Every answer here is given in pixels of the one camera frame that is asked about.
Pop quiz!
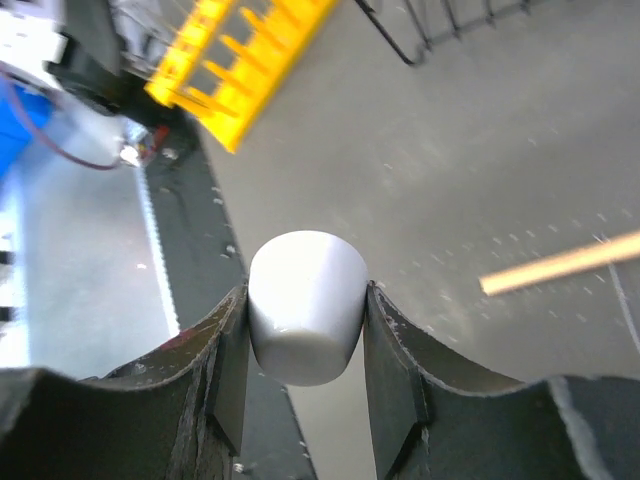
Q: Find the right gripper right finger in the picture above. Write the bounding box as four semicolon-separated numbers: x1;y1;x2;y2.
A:
363;284;639;479

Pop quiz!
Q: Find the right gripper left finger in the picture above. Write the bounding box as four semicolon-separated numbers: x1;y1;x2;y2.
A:
1;285;248;479

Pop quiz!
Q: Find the white plastic funnel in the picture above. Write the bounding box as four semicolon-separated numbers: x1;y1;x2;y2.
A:
248;230;369;387

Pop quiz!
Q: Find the wooden test tube clamp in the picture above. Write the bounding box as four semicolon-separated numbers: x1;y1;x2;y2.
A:
479;231;639;296

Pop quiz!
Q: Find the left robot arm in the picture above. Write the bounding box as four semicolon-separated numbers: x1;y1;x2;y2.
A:
1;1;180;128

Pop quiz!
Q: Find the yellow test tube rack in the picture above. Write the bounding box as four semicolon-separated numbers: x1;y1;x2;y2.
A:
145;1;338;153

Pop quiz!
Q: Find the cable duct rail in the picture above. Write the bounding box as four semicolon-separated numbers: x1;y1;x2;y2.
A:
135;168;180;338

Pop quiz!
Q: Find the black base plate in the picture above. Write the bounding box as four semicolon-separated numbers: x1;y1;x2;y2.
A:
144;129;316;479

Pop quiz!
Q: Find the black wire dish basket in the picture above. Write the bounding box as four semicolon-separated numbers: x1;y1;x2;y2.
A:
356;1;534;68

